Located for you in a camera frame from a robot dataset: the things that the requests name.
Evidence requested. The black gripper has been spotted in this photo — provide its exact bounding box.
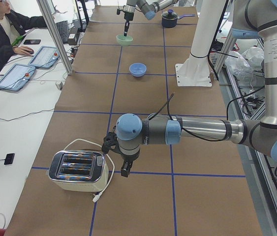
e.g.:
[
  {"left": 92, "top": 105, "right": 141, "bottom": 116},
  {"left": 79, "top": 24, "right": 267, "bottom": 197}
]
[
  {"left": 121, "top": 152, "right": 140, "bottom": 177},
  {"left": 123, "top": 11, "right": 134, "bottom": 36}
]

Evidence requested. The green bowl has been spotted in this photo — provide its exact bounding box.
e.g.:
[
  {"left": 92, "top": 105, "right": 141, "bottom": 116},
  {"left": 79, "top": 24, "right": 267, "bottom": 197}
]
[{"left": 116, "top": 34, "right": 133, "bottom": 46}]

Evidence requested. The blue bowl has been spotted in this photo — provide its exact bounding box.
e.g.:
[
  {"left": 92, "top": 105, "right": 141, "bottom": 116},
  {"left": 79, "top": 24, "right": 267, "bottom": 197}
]
[{"left": 129, "top": 62, "right": 147, "bottom": 78}]

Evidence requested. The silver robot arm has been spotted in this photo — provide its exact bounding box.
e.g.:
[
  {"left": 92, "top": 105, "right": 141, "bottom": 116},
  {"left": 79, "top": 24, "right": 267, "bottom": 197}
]
[
  {"left": 116, "top": 0, "right": 277, "bottom": 177},
  {"left": 118, "top": 0, "right": 178, "bottom": 36}
]

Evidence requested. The dark blue saucepan with lid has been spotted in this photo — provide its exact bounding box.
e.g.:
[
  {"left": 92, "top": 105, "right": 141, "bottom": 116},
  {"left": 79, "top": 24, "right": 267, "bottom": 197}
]
[{"left": 161, "top": 9, "right": 195, "bottom": 28}]

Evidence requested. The cream toaster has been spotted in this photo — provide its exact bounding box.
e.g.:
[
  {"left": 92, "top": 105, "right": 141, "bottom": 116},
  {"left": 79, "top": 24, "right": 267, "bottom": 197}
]
[{"left": 48, "top": 150, "right": 109, "bottom": 192}]

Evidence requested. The black keyboard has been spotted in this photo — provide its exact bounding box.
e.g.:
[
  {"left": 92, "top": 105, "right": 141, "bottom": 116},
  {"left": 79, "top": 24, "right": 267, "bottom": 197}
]
[{"left": 56, "top": 21, "right": 69, "bottom": 44}]

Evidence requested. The blue teach pendant far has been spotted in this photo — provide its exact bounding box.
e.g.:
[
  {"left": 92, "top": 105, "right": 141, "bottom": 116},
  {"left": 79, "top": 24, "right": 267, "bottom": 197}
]
[{"left": 28, "top": 46, "right": 59, "bottom": 69}]

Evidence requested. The blue teach pendant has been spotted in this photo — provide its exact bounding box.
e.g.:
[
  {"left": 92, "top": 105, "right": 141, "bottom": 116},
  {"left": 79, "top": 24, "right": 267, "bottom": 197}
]
[
  {"left": 28, "top": 46, "right": 59, "bottom": 69},
  {"left": 0, "top": 63, "right": 36, "bottom": 91}
]

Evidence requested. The black smartphone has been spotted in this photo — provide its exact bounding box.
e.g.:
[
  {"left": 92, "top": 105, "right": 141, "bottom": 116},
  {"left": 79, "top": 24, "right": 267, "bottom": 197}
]
[{"left": 23, "top": 39, "right": 41, "bottom": 45}]

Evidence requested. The small black square device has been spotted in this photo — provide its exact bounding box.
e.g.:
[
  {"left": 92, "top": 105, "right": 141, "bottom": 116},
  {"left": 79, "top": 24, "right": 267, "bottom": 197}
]
[{"left": 4, "top": 153, "right": 15, "bottom": 165}]

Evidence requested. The blue teach pendant near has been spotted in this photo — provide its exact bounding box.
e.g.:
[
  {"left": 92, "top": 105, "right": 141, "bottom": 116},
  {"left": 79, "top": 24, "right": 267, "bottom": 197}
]
[{"left": 0, "top": 63, "right": 36, "bottom": 91}]

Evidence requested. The seated person in black jacket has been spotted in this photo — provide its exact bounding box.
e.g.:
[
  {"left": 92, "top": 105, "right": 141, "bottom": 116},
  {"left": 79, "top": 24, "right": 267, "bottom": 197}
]
[{"left": 0, "top": 0, "right": 47, "bottom": 71}]

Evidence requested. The white toaster power cable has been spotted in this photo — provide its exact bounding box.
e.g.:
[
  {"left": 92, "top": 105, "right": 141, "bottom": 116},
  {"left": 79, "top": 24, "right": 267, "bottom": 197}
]
[{"left": 63, "top": 138, "right": 116, "bottom": 203}]

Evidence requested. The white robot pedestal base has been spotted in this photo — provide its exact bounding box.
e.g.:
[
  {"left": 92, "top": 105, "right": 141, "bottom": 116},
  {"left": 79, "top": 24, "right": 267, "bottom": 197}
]
[{"left": 175, "top": 0, "right": 228, "bottom": 87}]

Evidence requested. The aluminium frame post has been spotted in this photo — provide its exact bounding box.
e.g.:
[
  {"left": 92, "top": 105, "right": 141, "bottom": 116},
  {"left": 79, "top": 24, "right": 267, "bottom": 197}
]
[{"left": 37, "top": 0, "right": 73, "bottom": 75}]

